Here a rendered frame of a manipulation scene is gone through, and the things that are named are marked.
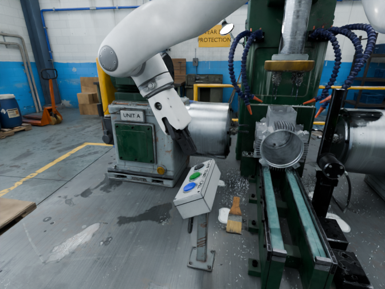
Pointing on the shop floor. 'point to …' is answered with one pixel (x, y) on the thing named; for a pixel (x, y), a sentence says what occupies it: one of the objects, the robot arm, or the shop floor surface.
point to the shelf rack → (364, 82)
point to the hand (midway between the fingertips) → (188, 146)
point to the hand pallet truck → (52, 116)
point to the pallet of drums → (11, 116)
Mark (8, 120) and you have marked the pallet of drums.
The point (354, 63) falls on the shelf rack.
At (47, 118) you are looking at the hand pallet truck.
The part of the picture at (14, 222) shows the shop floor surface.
